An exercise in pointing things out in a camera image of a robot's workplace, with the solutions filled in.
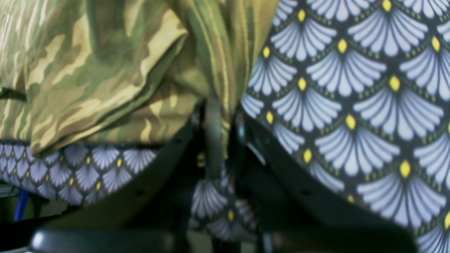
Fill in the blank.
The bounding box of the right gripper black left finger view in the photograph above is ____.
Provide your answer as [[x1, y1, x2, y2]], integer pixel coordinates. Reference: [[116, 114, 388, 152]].
[[28, 99, 224, 253]]

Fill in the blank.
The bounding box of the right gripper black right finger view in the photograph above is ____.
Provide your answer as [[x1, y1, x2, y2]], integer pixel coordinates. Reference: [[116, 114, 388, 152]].
[[229, 109, 418, 253]]

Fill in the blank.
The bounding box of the camouflage T-shirt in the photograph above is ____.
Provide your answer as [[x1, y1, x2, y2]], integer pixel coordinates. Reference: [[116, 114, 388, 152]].
[[1, 0, 278, 157]]

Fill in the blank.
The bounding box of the purple fan-pattern tablecloth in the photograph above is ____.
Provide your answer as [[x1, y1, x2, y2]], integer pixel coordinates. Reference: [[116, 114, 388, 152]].
[[1, 0, 449, 253]]

